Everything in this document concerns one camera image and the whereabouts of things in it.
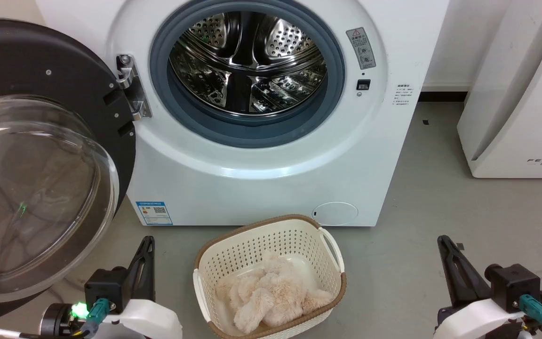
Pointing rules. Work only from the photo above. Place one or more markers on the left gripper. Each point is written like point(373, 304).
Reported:
point(153, 320)

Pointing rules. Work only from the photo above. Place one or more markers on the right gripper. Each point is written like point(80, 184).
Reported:
point(468, 322)

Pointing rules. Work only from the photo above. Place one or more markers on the black round washer door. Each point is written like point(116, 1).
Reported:
point(40, 61)

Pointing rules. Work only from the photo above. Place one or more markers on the white front-load washing machine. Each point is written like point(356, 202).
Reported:
point(252, 188)

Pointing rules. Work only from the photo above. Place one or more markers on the silver metal door hinge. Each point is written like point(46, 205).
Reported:
point(134, 89)

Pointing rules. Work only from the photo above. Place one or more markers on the black door lock slot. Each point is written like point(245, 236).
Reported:
point(363, 84)

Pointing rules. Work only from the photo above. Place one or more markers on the blue energy label sticker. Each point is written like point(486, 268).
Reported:
point(154, 213)

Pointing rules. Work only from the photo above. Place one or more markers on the cream perforated laundry basket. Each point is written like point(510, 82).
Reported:
point(266, 238)

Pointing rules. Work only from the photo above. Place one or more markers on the beige fluffy plush cloth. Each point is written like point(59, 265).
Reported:
point(273, 294)

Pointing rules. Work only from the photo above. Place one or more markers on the round white filter cover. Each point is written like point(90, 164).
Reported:
point(336, 213)

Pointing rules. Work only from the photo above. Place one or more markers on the small text sticker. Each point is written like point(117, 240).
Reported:
point(403, 95)

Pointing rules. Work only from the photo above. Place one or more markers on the white air purifier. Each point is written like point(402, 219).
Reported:
point(525, 94)

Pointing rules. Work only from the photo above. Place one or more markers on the grey warning sticker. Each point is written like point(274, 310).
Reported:
point(361, 49)

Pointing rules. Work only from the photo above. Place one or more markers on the stainless steel washer drum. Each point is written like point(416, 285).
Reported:
point(290, 42)

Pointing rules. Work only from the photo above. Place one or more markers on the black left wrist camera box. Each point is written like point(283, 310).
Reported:
point(104, 285)

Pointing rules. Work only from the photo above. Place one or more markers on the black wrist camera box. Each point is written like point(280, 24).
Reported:
point(513, 285)
point(104, 285)

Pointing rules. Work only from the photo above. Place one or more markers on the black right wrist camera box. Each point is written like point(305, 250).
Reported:
point(513, 285)

